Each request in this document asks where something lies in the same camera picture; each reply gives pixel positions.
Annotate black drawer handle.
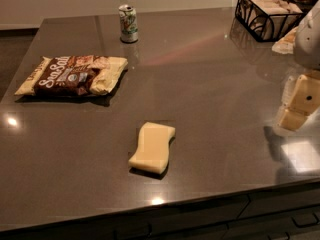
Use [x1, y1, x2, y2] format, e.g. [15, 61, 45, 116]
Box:
[291, 213, 320, 229]

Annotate white napkin stack in basket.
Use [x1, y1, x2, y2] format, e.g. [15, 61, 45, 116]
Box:
[242, 0, 304, 41]

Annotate black wire basket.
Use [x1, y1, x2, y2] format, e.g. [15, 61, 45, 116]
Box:
[234, 0, 307, 43]

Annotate crumpled white packet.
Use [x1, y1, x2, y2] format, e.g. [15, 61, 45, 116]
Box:
[272, 27, 297, 54]

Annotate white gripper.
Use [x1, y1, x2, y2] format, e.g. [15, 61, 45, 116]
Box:
[278, 0, 320, 131]

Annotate yellow sponge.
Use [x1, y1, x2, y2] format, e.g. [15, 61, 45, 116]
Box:
[128, 122, 176, 175]

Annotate white green soda can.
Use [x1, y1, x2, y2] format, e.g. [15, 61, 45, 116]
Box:
[119, 4, 138, 43]

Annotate dark cabinet drawers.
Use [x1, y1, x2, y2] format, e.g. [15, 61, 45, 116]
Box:
[0, 183, 320, 240]

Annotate brown sea salt chip bag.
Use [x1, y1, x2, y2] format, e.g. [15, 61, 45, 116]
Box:
[15, 55, 128, 97]

